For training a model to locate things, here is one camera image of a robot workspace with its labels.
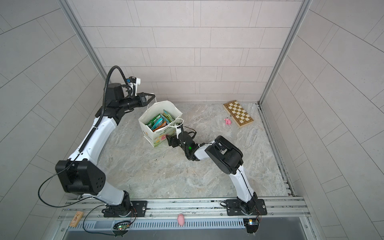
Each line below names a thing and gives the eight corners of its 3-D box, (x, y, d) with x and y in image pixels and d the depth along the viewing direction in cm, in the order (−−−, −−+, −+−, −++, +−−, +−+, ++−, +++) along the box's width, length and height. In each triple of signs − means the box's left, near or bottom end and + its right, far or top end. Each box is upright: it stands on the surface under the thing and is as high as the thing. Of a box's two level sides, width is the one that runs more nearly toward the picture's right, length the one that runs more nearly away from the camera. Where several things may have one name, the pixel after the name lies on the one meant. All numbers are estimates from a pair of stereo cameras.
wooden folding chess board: (238, 128, 103) (239, 126, 101) (221, 106, 117) (221, 104, 115) (252, 122, 107) (253, 120, 105) (234, 101, 120) (235, 99, 118)
